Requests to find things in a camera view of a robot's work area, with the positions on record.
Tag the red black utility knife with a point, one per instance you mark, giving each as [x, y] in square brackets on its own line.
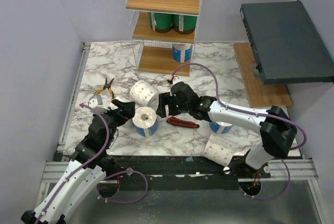
[182, 123]

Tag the pink dotted roll front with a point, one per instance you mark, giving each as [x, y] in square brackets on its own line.
[219, 150]

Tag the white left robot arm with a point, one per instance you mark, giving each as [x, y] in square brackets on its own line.
[88, 165]

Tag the yellow handled pliers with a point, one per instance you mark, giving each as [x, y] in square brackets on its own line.
[107, 86]

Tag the white wire wooden shelf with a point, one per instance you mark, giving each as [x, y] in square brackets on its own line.
[163, 34]

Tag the green roll front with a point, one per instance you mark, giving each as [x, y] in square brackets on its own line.
[184, 24]

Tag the blue paper roll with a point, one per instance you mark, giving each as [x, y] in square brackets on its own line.
[181, 53]

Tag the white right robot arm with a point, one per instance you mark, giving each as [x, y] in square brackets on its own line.
[274, 126]

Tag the green roll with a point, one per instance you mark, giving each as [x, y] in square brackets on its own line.
[184, 24]
[161, 22]

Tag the pink dotted roll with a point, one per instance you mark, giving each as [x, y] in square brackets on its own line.
[144, 95]
[219, 150]

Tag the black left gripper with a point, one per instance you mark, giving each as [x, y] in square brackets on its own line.
[127, 112]

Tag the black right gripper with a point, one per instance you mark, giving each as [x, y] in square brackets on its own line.
[165, 104]

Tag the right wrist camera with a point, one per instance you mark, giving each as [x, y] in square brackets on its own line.
[173, 80]

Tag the dark green metal box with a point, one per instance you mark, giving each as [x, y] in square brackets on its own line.
[286, 44]

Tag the green roll back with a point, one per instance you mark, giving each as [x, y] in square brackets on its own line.
[161, 22]

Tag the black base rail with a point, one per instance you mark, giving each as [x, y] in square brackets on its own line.
[186, 173]

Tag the wooden board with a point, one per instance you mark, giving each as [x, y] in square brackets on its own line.
[259, 95]

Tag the pink dotted roll centre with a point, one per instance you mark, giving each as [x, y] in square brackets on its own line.
[144, 95]

